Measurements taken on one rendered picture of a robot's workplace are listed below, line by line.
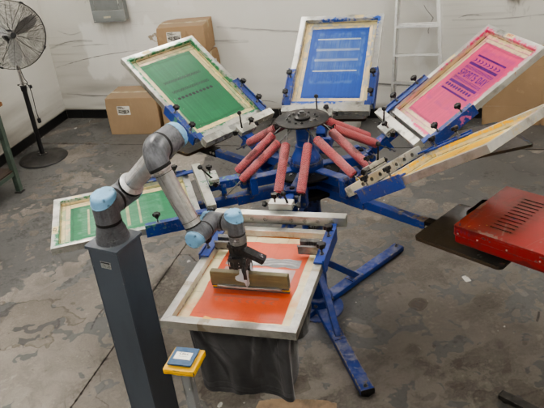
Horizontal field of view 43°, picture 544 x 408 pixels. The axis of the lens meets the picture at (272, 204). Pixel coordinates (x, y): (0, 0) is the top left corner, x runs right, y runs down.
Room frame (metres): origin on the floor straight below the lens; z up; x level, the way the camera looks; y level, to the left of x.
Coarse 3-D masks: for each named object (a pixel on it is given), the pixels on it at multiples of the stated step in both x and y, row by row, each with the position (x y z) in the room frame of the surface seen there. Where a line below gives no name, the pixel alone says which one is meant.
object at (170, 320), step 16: (192, 272) 2.66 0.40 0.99; (320, 272) 2.55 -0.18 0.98; (192, 288) 2.56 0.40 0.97; (304, 288) 2.42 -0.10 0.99; (176, 304) 2.42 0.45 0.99; (304, 304) 2.31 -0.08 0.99; (160, 320) 2.32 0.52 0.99; (176, 320) 2.31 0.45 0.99; (192, 320) 2.30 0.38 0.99; (208, 320) 2.29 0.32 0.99; (256, 336) 2.19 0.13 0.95; (272, 336) 2.17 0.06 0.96; (288, 336) 2.15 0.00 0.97
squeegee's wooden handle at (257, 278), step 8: (216, 272) 2.54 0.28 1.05; (224, 272) 2.53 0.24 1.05; (232, 272) 2.52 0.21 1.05; (256, 272) 2.50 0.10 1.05; (264, 272) 2.49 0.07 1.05; (272, 272) 2.48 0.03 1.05; (216, 280) 2.55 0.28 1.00; (224, 280) 2.53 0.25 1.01; (232, 280) 2.52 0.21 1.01; (256, 280) 2.49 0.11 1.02; (264, 280) 2.47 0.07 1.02; (272, 280) 2.46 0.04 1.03; (280, 280) 2.45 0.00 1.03; (288, 280) 2.45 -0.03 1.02; (288, 288) 2.44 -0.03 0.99
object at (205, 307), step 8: (256, 248) 2.86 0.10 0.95; (264, 248) 2.85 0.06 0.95; (224, 264) 2.75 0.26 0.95; (208, 288) 2.57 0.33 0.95; (216, 288) 2.56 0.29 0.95; (208, 296) 2.50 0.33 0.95; (200, 304) 2.45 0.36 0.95; (208, 304) 2.44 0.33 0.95; (216, 304) 2.44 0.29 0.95; (224, 304) 2.43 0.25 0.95; (232, 304) 2.42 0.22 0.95; (240, 304) 2.42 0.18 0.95; (192, 312) 2.40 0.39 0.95; (200, 312) 2.39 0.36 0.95; (208, 312) 2.39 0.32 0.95; (216, 312) 2.38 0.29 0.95; (224, 312) 2.37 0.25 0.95; (232, 312) 2.37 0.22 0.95
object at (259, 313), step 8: (272, 248) 2.85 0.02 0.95; (280, 248) 2.84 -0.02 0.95; (288, 248) 2.83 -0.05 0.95; (296, 248) 2.82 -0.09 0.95; (272, 256) 2.77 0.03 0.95; (280, 256) 2.76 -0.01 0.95; (288, 256) 2.76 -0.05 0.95; (296, 256) 2.75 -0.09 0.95; (304, 256) 2.74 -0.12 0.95; (304, 264) 2.67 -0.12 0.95; (280, 272) 2.63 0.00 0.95; (288, 272) 2.62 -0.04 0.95; (296, 272) 2.61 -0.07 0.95; (296, 280) 2.55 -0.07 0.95; (296, 288) 2.49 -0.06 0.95; (280, 296) 2.44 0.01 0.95; (288, 296) 2.43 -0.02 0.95; (248, 304) 2.41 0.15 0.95; (256, 304) 2.40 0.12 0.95; (280, 304) 2.38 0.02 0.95; (288, 304) 2.37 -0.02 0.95; (240, 312) 2.36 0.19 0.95; (248, 312) 2.35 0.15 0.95; (256, 312) 2.35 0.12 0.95; (264, 312) 2.34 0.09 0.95; (272, 312) 2.33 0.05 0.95; (280, 312) 2.33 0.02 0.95; (240, 320) 2.31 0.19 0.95; (248, 320) 2.30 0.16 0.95; (256, 320) 2.30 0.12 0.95; (264, 320) 2.29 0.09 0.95; (272, 320) 2.28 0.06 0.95; (280, 320) 2.28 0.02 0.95
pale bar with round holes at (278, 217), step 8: (248, 216) 3.05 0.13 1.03; (256, 216) 3.04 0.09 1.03; (264, 216) 3.03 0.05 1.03; (272, 216) 3.01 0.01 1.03; (280, 216) 3.00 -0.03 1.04; (288, 216) 2.99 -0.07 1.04; (296, 216) 2.97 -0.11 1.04; (304, 216) 2.96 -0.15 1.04; (312, 216) 2.95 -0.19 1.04; (320, 216) 2.94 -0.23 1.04; (328, 216) 2.93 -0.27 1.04; (336, 216) 2.92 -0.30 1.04; (344, 216) 2.91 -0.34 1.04; (296, 224) 2.97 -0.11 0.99; (304, 224) 2.96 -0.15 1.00; (312, 224) 2.95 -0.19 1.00; (320, 224) 2.93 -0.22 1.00; (344, 224) 2.90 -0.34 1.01
